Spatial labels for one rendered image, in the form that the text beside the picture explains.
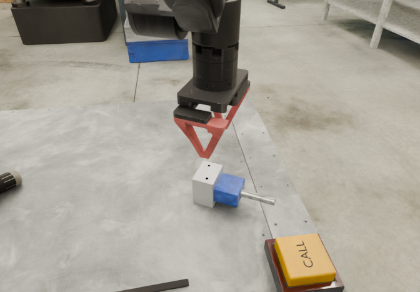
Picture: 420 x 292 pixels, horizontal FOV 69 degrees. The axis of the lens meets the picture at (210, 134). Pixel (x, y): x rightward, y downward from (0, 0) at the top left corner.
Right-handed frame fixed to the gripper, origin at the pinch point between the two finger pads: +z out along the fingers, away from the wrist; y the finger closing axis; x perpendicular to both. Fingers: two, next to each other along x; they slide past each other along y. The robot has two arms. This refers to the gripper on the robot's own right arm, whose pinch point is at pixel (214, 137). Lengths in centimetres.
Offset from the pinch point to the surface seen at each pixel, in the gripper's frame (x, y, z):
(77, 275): -12.0, 20.2, 12.4
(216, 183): 0.8, 0.9, 8.4
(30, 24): -297, -212, 73
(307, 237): 15.8, 5.7, 8.8
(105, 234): -12.5, 13.5, 12.5
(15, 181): -32.8, 11.1, 10.7
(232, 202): 4.0, 2.3, 10.4
